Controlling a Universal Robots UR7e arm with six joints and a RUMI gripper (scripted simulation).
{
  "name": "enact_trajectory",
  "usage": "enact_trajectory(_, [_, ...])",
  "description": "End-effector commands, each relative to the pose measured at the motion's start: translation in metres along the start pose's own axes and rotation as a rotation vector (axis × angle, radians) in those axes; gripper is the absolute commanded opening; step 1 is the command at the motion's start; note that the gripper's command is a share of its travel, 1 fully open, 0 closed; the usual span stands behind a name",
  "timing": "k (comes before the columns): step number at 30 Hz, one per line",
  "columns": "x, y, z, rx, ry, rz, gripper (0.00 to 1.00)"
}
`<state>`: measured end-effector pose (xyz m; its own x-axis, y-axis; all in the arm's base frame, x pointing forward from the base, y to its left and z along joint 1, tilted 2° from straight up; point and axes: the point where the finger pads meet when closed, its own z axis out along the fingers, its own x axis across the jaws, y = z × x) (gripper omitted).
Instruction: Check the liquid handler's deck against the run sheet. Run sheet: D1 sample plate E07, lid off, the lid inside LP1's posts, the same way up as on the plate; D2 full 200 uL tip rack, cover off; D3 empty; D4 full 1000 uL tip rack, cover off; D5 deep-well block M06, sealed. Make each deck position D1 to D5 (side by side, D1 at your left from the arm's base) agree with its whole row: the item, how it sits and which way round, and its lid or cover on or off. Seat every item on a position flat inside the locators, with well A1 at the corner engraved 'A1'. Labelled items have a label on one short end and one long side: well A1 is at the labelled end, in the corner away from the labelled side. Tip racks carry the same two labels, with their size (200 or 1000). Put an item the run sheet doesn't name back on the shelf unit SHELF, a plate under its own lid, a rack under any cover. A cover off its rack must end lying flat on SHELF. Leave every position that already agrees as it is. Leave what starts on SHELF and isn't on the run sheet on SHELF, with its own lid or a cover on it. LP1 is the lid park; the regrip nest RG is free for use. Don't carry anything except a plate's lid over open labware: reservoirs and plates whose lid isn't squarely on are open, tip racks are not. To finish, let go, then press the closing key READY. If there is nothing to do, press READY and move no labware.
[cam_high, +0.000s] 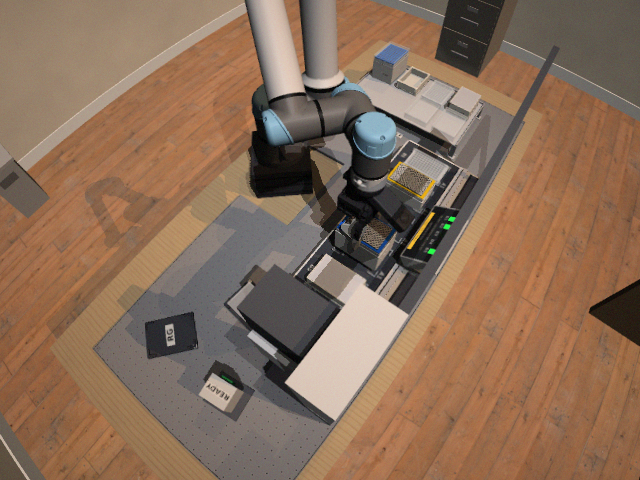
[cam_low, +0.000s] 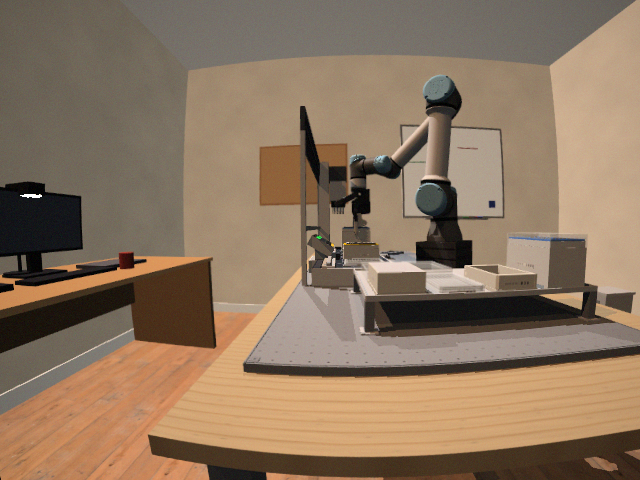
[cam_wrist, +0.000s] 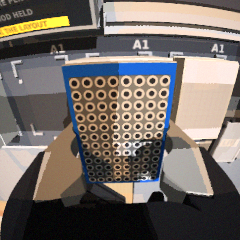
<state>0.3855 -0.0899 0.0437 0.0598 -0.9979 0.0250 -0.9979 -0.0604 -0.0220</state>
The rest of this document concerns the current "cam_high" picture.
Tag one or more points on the yellow tip rack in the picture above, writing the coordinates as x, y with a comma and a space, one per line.
410, 186

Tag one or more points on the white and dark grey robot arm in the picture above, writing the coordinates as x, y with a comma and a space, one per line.
291, 118

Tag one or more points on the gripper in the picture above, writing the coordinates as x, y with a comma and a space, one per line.
352, 202

